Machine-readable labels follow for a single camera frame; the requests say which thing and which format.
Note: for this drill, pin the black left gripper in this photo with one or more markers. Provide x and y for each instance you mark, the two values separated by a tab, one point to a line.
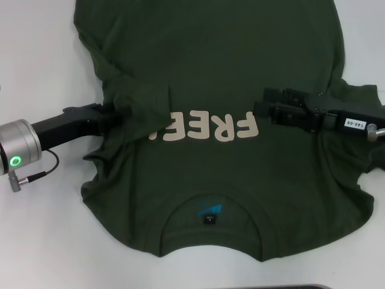
66	126

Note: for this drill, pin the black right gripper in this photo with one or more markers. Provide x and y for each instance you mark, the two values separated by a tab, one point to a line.
328	114

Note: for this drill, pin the dark green printed t-shirt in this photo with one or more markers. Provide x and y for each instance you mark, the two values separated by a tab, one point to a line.
216	60

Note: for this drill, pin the dark rounded robot base edge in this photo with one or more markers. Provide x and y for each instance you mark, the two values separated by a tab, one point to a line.
288	287

